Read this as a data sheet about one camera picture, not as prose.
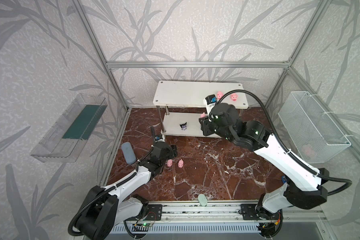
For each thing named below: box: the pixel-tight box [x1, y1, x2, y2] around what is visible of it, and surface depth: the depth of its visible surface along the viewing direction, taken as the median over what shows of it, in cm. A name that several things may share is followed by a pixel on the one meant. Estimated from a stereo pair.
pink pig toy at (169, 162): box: [167, 159, 173, 167], surface depth 91 cm
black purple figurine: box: [179, 122, 187, 131], surface depth 98 cm
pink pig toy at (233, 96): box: [230, 93, 238, 101], surface depth 78 cm
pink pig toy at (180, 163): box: [177, 159, 184, 169], surface depth 91 cm
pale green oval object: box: [198, 193, 208, 207], surface depth 78 cm
